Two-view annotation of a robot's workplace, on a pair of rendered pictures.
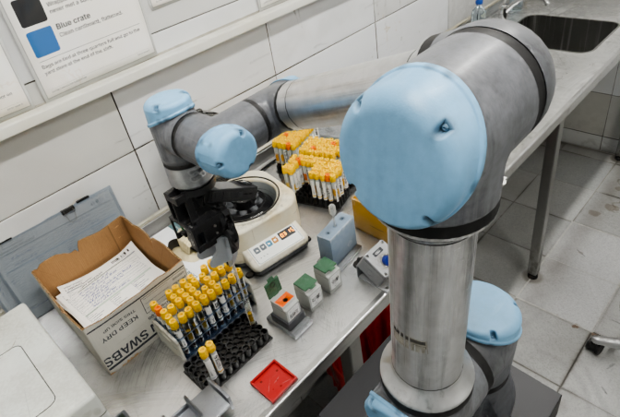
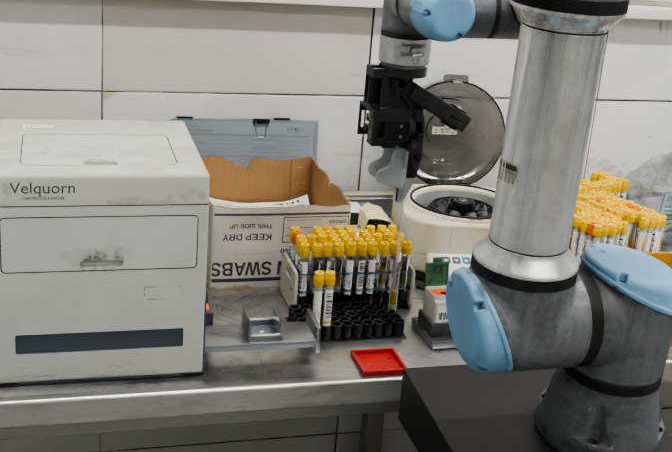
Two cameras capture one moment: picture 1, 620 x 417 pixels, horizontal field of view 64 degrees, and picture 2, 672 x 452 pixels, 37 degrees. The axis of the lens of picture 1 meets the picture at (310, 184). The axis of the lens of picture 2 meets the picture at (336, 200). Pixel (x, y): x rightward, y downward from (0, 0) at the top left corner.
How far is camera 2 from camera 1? 0.75 m
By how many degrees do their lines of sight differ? 27
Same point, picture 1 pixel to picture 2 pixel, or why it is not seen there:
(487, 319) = (629, 268)
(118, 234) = (297, 179)
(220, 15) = not seen: outside the picture
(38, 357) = (177, 145)
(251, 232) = (450, 230)
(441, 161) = not seen: outside the picture
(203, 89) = (485, 65)
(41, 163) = (264, 53)
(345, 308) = not seen: hidden behind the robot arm
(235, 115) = not seen: outside the picture
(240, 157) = (451, 17)
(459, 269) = (561, 72)
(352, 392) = (457, 373)
